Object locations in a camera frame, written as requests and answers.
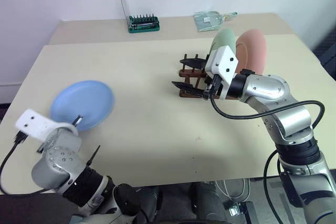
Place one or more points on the dark rounded shape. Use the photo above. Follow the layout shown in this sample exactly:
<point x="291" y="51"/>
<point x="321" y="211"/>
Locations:
<point x="139" y="203"/>
<point x="207" y="203"/>

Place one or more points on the clear plastic bag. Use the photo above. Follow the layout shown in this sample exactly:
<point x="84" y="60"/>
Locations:
<point x="208" y="20"/>

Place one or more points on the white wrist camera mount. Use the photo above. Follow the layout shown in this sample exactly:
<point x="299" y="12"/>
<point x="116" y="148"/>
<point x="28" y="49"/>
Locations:
<point x="223" y="61"/>
<point x="35" y="124"/>

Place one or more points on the green plate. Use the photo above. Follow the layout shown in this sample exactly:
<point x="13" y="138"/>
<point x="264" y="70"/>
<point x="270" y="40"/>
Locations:
<point x="225" y="40"/>

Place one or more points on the blue plate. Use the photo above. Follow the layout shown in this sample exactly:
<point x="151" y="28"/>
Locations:
<point x="84" y="103"/>

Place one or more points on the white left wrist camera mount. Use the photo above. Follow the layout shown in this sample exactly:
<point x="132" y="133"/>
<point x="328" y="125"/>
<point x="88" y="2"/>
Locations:
<point x="35" y="124"/>

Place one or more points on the black device under table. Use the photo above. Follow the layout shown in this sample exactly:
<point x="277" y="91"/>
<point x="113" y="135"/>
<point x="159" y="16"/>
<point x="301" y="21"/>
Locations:
<point x="237" y="208"/>

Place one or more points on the black chair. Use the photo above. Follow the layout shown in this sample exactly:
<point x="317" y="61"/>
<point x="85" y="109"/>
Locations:
<point x="328" y="51"/>

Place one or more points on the brown wooden dish rack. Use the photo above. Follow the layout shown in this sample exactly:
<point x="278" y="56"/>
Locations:
<point x="191" y="75"/>

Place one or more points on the green screwdriver bit case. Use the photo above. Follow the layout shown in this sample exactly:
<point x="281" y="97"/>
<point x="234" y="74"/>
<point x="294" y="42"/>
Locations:
<point x="144" y="24"/>

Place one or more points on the pink plate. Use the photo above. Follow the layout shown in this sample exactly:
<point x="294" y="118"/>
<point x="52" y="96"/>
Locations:
<point x="253" y="51"/>

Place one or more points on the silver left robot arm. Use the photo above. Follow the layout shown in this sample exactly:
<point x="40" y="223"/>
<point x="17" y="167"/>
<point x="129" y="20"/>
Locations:
<point x="59" y="165"/>

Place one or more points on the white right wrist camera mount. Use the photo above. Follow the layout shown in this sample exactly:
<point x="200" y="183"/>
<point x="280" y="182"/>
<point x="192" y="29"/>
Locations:
<point x="223" y="61"/>

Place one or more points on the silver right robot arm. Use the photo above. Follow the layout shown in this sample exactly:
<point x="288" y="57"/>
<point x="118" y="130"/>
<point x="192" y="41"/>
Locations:
<point x="291" y="123"/>

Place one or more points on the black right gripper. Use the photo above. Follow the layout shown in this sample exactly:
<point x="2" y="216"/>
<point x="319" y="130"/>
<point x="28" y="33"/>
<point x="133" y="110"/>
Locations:
<point x="213" y="85"/>

